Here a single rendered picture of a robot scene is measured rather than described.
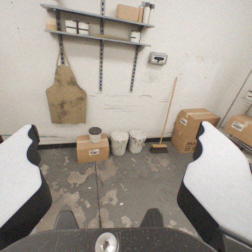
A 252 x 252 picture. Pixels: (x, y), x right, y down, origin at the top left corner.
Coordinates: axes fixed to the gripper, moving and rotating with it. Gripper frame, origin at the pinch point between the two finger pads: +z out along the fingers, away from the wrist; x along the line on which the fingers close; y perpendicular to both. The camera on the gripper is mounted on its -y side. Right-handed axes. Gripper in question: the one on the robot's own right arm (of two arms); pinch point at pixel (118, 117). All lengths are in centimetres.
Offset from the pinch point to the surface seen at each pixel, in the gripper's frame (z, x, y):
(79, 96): 180, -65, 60
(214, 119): 197, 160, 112
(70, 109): 175, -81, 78
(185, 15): 216, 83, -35
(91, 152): 149, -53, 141
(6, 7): 169, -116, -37
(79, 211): 72, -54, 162
